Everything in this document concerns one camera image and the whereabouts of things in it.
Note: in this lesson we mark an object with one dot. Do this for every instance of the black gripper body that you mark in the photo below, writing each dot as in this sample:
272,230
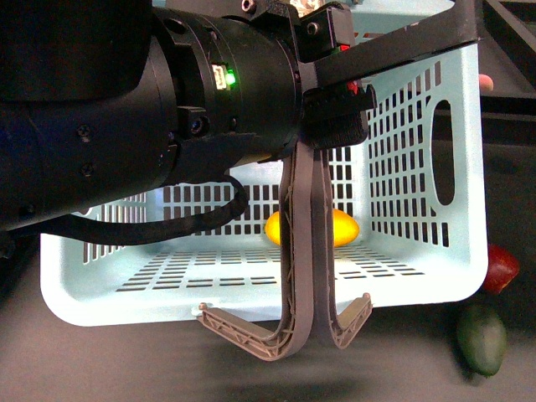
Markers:
281,98

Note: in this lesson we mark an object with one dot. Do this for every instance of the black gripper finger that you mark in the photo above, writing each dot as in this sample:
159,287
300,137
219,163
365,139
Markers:
454,28

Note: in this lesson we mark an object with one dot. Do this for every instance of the light blue plastic basket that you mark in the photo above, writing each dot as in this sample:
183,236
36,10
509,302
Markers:
415,188

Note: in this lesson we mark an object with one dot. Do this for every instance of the yellow mango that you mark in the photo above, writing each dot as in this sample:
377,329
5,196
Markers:
345,228

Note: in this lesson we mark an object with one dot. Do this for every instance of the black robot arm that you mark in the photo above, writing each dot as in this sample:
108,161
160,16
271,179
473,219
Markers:
102,100

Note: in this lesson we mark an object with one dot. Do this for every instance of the red mango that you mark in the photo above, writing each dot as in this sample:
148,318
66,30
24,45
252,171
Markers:
502,268

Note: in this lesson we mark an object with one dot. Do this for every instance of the green mango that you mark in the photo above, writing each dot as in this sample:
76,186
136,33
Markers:
482,339

